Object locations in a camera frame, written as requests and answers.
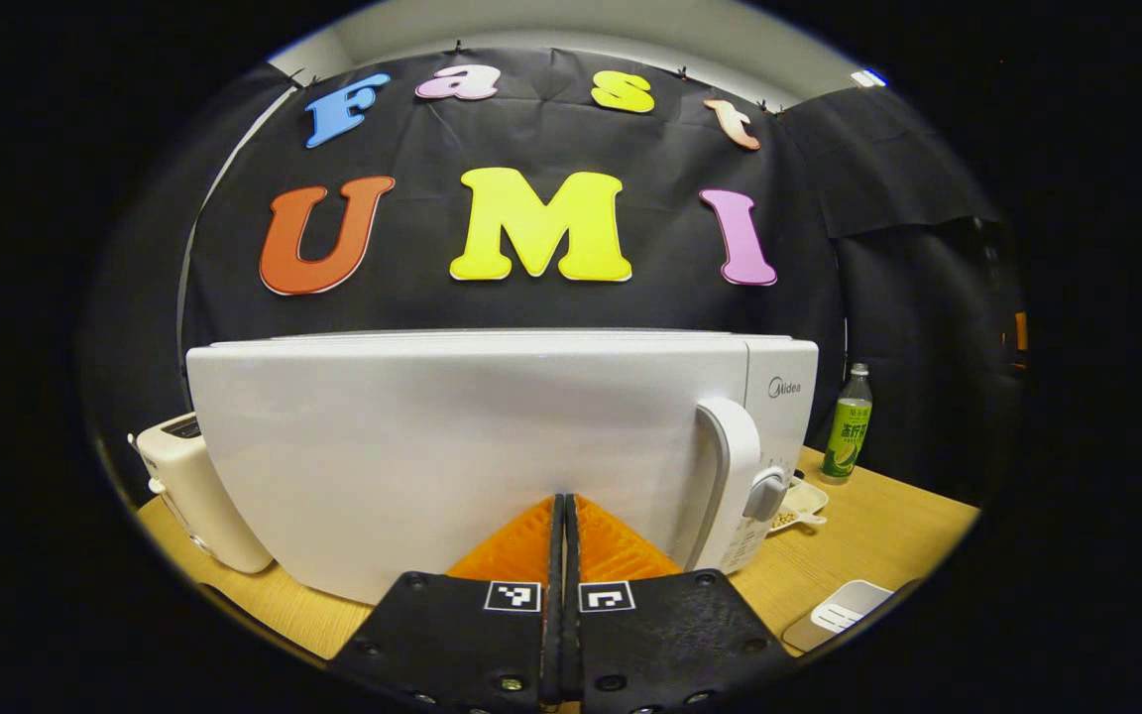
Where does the green drink bottle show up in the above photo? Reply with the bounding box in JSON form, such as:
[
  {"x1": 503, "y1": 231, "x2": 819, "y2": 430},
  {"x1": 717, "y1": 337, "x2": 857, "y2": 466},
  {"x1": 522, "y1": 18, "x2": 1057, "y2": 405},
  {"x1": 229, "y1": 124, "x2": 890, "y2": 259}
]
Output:
[{"x1": 821, "y1": 363, "x2": 873, "y2": 484}]

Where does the divided dish with beans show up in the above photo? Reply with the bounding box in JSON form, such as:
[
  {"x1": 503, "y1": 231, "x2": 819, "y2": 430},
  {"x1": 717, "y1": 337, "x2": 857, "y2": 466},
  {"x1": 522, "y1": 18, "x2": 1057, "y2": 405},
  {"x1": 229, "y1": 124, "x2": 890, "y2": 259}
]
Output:
[{"x1": 767, "y1": 476, "x2": 830, "y2": 535}]

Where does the white microwave oven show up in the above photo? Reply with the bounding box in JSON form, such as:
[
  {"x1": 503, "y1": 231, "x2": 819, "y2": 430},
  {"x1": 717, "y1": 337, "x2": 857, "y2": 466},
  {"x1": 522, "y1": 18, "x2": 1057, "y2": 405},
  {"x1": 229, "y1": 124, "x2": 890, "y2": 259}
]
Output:
[{"x1": 185, "y1": 330, "x2": 820, "y2": 606}]

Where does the black backdrop cloth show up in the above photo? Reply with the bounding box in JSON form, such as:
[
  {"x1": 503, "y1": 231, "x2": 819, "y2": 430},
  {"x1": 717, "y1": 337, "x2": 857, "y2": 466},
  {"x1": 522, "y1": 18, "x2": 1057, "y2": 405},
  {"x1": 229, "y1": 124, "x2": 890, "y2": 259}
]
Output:
[{"x1": 80, "y1": 48, "x2": 1028, "y2": 507}]

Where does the white toaster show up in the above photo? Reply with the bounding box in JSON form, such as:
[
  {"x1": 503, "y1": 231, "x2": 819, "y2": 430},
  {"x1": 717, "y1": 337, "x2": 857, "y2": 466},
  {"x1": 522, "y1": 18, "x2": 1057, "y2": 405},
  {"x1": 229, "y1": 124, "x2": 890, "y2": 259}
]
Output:
[{"x1": 130, "y1": 414, "x2": 275, "y2": 574}]

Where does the white rectangular dish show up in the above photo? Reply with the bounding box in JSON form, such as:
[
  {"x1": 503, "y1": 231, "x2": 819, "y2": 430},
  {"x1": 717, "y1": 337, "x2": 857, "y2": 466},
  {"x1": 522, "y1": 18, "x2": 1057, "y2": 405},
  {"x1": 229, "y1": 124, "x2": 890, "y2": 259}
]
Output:
[{"x1": 782, "y1": 580, "x2": 894, "y2": 654}]

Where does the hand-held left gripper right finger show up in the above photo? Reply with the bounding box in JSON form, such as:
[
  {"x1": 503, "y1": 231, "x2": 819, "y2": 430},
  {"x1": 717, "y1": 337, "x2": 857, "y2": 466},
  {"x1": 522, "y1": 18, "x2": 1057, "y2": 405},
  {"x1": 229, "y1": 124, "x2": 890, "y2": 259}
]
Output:
[{"x1": 563, "y1": 493, "x2": 798, "y2": 714}]

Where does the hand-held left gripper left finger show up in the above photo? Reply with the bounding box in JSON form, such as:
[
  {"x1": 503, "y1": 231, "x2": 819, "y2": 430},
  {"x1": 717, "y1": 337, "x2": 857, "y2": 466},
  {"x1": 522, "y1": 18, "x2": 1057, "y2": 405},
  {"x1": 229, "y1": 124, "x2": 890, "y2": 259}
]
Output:
[{"x1": 328, "y1": 493, "x2": 564, "y2": 714}]

